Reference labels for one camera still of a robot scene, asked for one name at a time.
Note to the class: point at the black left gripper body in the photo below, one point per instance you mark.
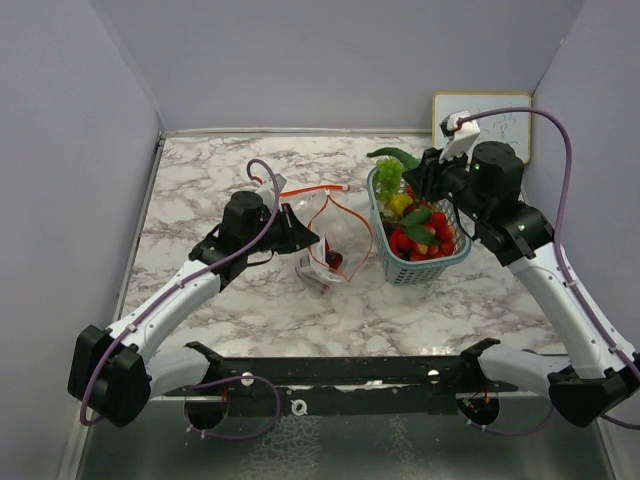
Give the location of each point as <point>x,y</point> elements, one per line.
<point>269,241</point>

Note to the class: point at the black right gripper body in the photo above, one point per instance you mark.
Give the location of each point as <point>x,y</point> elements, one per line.
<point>451,183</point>

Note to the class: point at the dark purple mangosteen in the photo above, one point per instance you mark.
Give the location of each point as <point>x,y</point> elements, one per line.
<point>333,259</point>

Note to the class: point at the clear orange-zip bag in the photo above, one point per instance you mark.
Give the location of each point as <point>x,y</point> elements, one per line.
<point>327,211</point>

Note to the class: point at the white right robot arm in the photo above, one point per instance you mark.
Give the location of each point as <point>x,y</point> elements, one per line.
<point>597,371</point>

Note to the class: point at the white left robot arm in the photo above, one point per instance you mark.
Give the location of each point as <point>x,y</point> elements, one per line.
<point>114,372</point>

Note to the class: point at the green grape bunch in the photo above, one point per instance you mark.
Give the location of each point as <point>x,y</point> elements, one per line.
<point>387,178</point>

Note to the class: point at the yellow starfruit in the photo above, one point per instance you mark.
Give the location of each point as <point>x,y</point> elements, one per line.
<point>398,203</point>

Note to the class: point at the small whiteboard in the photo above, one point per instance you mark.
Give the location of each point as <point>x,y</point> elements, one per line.
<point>511,128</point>

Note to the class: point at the light blue plastic basket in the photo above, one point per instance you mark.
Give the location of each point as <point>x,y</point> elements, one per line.
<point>400,272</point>

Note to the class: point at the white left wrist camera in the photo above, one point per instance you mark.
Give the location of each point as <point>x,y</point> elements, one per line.
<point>265,189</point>

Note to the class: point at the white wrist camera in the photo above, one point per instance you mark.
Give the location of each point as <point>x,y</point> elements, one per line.
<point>460,133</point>
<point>265,189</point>

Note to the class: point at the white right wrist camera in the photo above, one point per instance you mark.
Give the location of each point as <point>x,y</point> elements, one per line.
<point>460,133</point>

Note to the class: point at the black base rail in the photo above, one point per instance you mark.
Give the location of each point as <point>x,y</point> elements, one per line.
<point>331,386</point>

